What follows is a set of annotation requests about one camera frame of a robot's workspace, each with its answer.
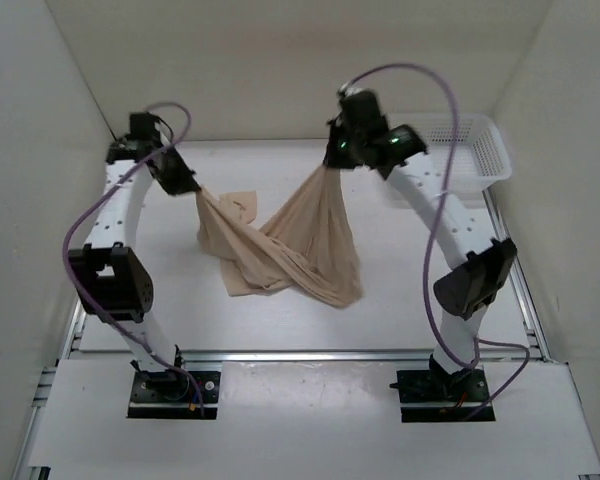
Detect beige trousers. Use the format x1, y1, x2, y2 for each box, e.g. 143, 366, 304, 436
196, 166, 363, 308

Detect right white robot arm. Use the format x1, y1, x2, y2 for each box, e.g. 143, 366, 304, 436
325, 87, 517, 400

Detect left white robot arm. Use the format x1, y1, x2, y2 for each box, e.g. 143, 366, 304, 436
67, 111, 200, 400

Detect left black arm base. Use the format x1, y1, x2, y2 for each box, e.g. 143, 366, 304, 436
127, 366, 221, 420

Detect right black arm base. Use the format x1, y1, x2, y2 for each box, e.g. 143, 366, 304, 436
389, 369, 495, 424

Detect white plastic mesh basket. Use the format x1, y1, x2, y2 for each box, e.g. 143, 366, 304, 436
389, 113, 512, 206

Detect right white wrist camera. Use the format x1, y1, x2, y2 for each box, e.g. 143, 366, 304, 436
337, 84, 363, 99

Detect aluminium front rail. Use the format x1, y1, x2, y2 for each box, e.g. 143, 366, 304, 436
66, 348, 524, 364

